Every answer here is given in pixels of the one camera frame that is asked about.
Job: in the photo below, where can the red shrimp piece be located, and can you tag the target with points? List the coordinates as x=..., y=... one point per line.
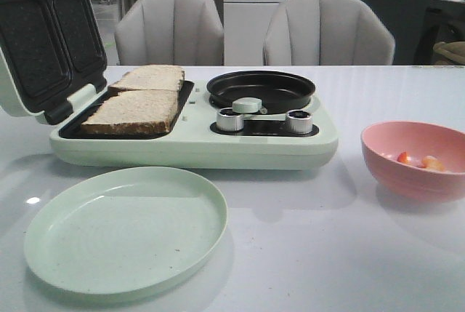
x=407, y=159

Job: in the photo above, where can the light green round plate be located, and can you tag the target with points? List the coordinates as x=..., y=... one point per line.
x=129, y=232

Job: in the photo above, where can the white cabinet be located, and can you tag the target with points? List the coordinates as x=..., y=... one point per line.
x=245, y=24

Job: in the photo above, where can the pink plastic bowl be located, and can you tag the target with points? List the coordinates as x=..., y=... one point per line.
x=383, y=142

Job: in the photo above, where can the green breakfast maker base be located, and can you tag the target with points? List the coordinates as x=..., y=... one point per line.
x=192, y=144

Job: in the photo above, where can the beige cushion at right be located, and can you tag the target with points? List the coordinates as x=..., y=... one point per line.
x=449, y=53

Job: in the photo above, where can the right beige upholstered chair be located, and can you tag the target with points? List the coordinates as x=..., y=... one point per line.
x=327, y=32

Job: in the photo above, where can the right silver control knob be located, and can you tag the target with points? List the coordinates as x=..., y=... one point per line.
x=299, y=122

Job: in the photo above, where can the green sandwich maker lid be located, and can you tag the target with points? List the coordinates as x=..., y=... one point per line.
x=50, y=50

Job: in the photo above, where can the silver control knob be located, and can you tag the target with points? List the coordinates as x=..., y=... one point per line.
x=229, y=121
x=299, y=122

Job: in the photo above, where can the left beige upholstered chair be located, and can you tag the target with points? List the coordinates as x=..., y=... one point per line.
x=170, y=32

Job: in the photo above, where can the left silver control knob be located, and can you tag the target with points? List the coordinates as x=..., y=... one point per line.
x=229, y=121

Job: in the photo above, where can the bread slice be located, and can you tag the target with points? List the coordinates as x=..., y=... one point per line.
x=144, y=112
x=151, y=77

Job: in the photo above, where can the black round frying pan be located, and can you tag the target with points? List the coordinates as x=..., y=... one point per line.
x=278, y=91

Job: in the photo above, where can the beige upholstered chair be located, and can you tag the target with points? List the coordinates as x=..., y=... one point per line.
x=327, y=32
x=170, y=32

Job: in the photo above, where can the orange shrimp piece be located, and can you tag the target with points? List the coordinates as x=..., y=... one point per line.
x=432, y=163

